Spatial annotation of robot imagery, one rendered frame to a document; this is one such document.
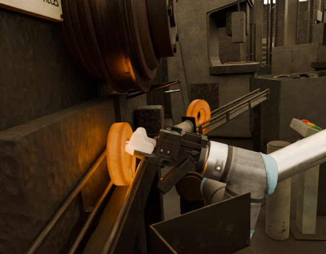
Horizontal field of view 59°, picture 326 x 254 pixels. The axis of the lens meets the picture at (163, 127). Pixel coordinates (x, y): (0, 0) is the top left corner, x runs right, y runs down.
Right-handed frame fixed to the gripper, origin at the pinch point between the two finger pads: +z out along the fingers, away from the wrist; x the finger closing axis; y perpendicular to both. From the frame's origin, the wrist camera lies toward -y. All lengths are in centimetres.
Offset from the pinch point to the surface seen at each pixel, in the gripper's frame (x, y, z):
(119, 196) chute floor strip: 3.5, -11.7, -2.3
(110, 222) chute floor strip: 13.2, -12.5, -3.2
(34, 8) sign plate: 14.8, 26.8, 17.0
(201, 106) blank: -66, 4, -19
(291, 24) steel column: -868, 171, -251
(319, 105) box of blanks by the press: -219, 6, -133
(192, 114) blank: -60, 0, -16
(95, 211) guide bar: 15.8, -9.0, -0.2
